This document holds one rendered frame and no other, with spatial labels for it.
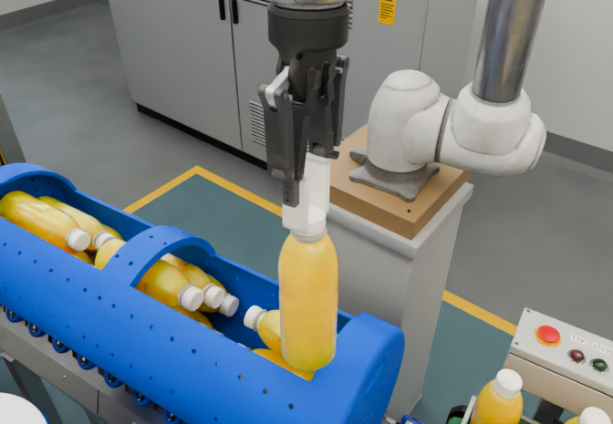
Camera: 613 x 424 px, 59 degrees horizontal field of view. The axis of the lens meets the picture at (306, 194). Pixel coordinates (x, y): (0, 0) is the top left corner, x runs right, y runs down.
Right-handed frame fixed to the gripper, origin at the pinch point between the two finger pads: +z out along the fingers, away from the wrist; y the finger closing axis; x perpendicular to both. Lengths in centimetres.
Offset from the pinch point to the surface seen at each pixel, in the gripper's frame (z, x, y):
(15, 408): 46, -45, 18
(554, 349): 38, 28, -35
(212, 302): 35.8, -26.2, -10.9
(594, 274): 131, 38, -202
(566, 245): 129, 23, -216
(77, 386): 60, -53, 3
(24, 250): 28, -57, 3
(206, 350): 29.9, -15.2, 2.6
